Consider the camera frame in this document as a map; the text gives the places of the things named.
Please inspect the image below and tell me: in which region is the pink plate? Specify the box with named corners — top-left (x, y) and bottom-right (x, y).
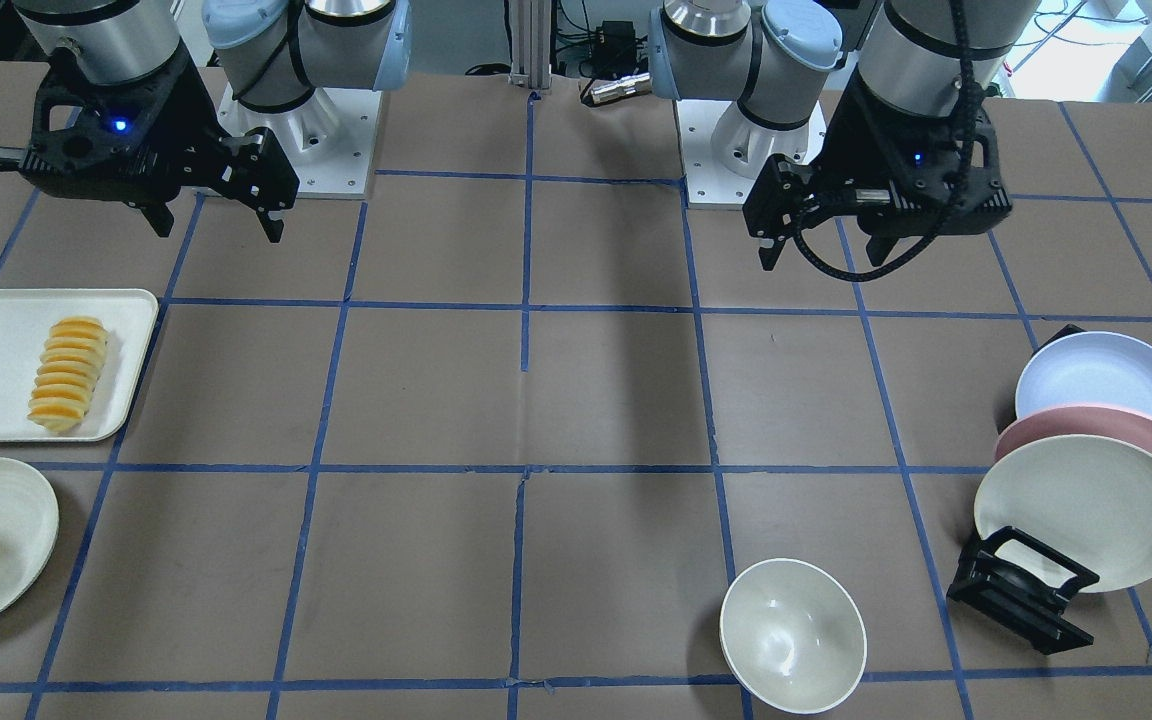
top-left (993, 404), bottom-right (1152, 461)

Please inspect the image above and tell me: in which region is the white rectangular tray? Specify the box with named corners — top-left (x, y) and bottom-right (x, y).
top-left (0, 288), bottom-right (159, 444)

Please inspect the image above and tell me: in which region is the cream bowl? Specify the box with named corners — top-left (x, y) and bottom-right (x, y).
top-left (719, 559), bottom-right (867, 715)

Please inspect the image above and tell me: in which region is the black plate rack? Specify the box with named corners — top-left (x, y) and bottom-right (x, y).
top-left (946, 324), bottom-right (1101, 655)

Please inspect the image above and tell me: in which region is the blue plate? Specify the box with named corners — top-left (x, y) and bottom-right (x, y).
top-left (1011, 331), bottom-right (1152, 419)

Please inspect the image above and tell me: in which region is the sliced yellow bread loaf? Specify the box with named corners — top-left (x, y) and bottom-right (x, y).
top-left (26, 316), bottom-right (109, 434)

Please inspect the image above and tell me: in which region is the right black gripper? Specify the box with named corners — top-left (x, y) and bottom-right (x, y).
top-left (0, 46), bottom-right (300, 243)

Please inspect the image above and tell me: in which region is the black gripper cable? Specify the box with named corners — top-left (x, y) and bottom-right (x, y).
top-left (791, 0), bottom-right (987, 281)

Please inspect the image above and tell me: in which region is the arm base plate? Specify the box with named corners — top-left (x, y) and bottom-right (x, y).
top-left (675, 100), bottom-right (827, 210)
top-left (218, 86), bottom-right (388, 200)

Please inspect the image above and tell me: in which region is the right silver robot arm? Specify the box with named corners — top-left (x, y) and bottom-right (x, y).
top-left (0, 1), bottom-right (412, 243)

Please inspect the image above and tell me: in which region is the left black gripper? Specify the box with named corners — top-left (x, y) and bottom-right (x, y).
top-left (742, 79), bottom-right (1011, 272)

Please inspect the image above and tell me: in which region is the aluminium frame post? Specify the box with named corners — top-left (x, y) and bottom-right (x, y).
top-left (506, 0), bottom-right (556, 94)

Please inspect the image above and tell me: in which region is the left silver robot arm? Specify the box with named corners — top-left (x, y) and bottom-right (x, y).
top-left (646, 1), bottom-right (1037, 283)

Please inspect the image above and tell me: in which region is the cream plate in rack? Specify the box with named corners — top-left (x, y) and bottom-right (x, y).
top-left (973, 434), bottom-right (1152, 593)

